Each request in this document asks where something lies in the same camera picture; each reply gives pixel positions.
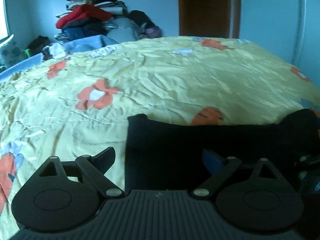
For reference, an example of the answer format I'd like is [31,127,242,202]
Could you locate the yellow floral bed quilt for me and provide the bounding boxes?
[1,37,319,239]

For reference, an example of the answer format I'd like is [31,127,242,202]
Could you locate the green plastic chair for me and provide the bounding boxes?
[23,49,32,59]

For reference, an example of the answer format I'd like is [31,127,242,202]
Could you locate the window with frame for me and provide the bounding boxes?
[0,0,10,43]

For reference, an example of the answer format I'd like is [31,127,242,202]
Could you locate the floral pillow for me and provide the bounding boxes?
[0,35,25,68]

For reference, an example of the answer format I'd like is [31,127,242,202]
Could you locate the dark bag on chair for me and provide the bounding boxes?
[27,35,50,56]

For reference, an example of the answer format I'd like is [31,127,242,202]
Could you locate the black pants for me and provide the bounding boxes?
[125,109,319,191]

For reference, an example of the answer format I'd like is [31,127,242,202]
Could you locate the brown wooden door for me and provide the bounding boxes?
[178,0,241,38]

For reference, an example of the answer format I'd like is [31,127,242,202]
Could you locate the white wardrobe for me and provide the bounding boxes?
[239,0,319,85]

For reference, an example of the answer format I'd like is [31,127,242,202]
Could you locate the pile of clothes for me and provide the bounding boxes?
[42,0,163,61]

